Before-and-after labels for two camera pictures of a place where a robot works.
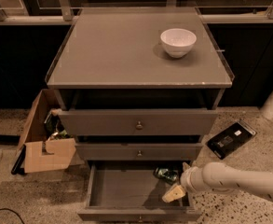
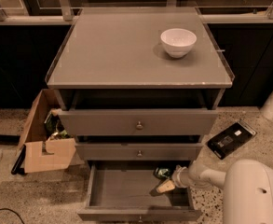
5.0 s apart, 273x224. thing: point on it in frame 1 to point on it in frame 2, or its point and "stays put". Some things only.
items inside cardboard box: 54,129 stays put
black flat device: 230,139 stays put
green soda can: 167,175 stays put
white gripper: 188,179 to 180,176
